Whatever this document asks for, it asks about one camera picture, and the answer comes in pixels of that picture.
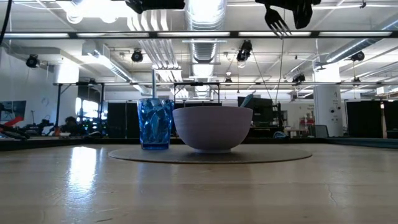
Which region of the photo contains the black cable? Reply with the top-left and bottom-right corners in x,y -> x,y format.
0,0 -> 14,45

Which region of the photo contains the person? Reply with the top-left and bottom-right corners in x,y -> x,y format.
60,116 -> 85,137

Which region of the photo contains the silver air duct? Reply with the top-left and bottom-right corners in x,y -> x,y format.
184,0 -> 228,98

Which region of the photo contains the light blue straw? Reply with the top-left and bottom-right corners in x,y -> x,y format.
150,68 -> 157,100

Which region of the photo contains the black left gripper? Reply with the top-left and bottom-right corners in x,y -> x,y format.
124,0 -> 186,15

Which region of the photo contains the dark metal fork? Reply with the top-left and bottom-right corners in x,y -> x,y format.
264,4 -> 293,39

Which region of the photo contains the black ceiling spotlight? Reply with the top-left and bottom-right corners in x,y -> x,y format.
236,40 -> 253,62
351,50 -> 366,62
25,54 -> 41,69
131,49 -> 144,63

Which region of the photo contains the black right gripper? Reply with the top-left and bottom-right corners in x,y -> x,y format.
254,0 -> 322,30

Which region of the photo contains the black partition panel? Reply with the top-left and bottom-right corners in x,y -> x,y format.
106,101 -> 141,139
346,100 -> 386,139

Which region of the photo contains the iridescent purple spoon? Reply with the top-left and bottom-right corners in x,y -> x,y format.
239,93 -> 254,109

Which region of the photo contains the pale lavender bowl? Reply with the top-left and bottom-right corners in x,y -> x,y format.
172,106 -> 254,154

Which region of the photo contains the white round pillar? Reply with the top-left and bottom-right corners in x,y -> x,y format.
313,63 -> 345,138

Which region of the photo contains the round beige placemat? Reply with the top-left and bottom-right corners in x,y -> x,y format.
108,144 -> 313,165

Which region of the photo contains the blue faceted plastic tumbler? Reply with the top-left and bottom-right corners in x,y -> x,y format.
136,98 -> 175,151

